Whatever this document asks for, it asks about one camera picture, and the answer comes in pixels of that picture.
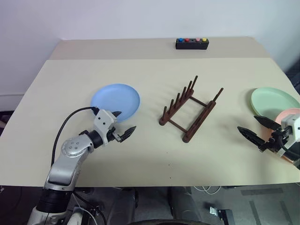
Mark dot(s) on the pink plastic plate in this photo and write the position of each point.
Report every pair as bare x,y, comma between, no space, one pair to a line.
282,116

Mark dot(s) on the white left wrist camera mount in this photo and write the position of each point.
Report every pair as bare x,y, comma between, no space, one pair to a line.
103,122

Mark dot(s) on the dark object beside table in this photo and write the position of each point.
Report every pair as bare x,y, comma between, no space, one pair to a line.
294,77

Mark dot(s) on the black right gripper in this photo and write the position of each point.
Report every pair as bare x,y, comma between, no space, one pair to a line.
276,140

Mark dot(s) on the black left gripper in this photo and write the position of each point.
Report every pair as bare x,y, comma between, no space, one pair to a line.
113,136

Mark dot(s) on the metal floor bracket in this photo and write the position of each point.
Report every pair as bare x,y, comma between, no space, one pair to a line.
219,213

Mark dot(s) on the blue plastic plate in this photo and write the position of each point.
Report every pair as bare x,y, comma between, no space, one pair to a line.
117,98

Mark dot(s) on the brown wooden dish rack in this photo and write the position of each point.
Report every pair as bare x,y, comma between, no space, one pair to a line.
163,121

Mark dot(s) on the black button box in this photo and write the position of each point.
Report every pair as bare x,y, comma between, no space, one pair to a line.
191,45

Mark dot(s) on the green plastic plate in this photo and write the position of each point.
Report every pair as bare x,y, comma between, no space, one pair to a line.
272,98

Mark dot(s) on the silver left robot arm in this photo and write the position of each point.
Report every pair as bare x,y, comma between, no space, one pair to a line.
68,164

